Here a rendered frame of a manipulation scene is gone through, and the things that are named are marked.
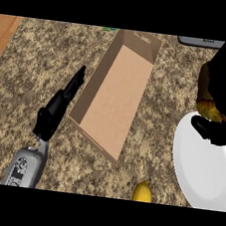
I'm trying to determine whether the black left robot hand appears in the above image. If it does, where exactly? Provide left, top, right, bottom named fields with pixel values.
left=32, top=59, right=88, bottom=145

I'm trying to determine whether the brown sweet potato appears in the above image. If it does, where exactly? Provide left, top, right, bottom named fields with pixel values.
left=192, top=61, right=226, bottom=124

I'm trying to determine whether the open cardboard box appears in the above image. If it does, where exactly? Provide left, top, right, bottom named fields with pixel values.
left=62, top=24, right=164, bottom=170

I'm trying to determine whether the white plate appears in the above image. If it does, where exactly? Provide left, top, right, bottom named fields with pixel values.
left=165, top=108, right=226, bottom=213

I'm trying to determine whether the grey flat appliance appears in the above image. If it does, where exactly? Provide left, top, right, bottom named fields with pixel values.
left=176, top=36, right=226, bottom=51

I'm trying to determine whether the brown wooden board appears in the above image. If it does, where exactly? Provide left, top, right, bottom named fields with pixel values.
left=0, top=14, right=25, bottom=76

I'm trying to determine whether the yellow lemon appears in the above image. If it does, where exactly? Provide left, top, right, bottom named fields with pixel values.
left=130, top=178, right=154, bottom=204

